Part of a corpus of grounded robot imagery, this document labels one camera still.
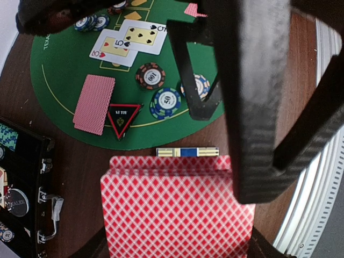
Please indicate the green round poker mat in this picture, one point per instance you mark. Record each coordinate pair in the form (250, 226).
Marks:
(61, 62)

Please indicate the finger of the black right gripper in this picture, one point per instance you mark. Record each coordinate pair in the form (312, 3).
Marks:
(251, 40)
(180, 33)

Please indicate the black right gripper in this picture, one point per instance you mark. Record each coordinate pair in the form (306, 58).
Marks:
(51, 17)

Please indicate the boxed red card deck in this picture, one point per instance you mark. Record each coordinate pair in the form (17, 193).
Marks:
(3, 186)

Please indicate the blue yellow card box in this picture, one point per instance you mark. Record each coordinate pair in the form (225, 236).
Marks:
(187, 152)

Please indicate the five of spades card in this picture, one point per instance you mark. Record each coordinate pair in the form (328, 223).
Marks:
(142, 36)

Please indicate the red triangular all-in marker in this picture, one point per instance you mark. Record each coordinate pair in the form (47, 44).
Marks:
(121, 117)

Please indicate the three of hearts card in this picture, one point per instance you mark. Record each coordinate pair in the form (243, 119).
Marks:
(106, 49)

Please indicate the blue beige 10 chip row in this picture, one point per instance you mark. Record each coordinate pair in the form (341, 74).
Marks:
(6, 235)

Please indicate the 100 chip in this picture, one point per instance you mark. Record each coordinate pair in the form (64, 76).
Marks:
(118, 8)
(150, 76)

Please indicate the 50 chips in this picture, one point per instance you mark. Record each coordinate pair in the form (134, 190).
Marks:
(92, 23)

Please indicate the aluminium front rail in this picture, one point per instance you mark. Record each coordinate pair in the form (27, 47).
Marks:
(312, 202)

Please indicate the dealt card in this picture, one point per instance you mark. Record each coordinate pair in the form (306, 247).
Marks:
(93, 103)
(191, 10)

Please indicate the black poker chip case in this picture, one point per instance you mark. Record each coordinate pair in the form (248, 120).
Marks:
(30, 212)

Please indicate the clear acrylic dealer button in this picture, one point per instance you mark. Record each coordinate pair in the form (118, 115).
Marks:
(17, 203)

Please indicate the blue green 50 chip row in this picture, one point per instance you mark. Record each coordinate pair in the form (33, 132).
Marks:
(2, 152)

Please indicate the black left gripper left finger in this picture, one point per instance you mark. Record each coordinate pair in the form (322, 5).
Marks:
(97, 246)

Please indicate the teal blue chip row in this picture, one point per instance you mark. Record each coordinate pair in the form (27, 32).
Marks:
(8, 137)

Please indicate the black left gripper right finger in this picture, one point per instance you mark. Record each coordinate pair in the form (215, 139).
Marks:
(261, 248)

